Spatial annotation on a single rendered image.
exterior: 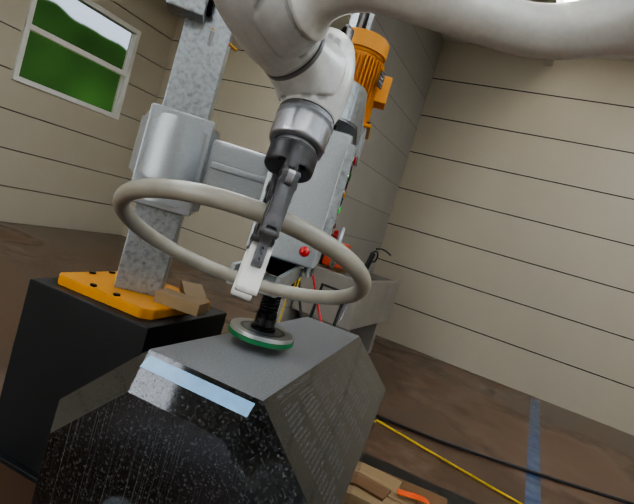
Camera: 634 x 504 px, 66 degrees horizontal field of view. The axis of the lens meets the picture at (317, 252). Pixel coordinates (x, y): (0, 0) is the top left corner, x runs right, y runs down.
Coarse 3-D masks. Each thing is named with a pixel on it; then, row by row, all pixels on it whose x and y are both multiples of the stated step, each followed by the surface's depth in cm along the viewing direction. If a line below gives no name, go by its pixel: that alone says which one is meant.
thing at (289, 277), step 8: (232, 264) 112; (240, 264) 117; (288, 272) 127; (296, 272) 147; (304, 272) 176; (312, 272) 175; (272, 280) 136; (280, 280) 111; (288, 280) 129; (272, 296) 112
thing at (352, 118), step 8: (352, 88) 142; (360, 88) 144; (352, 96) 143; (360, 96) 145; (352, 104) 143; (360, 104) 146; (344, 112) 142; (352, 112) 144; (360, 112) 148; (344, 120) 144; (352, 120) 145; (360, 120) 156; (336, 128) 158; (344, 128) 154; (352, 128) 150; (360, 128) 173; (360, 136) 198; (360, 144) 205; (360, 152) 219
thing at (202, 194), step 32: (128, 192) 75; (160, 192) 70; (192, 192) 68; (224, 192) 68; (128, 224) 92; (288, 224) 69; (192, 256) 107; (352, 256) 76; (288, 288) 110; (352, 288) 91
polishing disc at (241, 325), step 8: (232, 320) 158; (240, 320) 161; (248, 320) 164; (232, 328) 153; (240, 328) 151; (248, 328) 154; (280, 328) 166; (248, 336) 148; (256, 336) 148; (264, 336) 150; (272, 336) 153; (280, 336) 156; (288, 336) 158; (280, 344) 151
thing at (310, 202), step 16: (336, 144) 144; (352, 144) 151; (320, 160) 144; (336, 160) 144; (320, 176) 145; (336, 176) 144; (304, 192) 145; (320, 192) 145; (288, 208) 146; (304, 208) 146; (320, 208) 145; (320, 224) 145; (288, 240) 146; (272, 256) 147; (288, 256) 147; (320, 256) 164
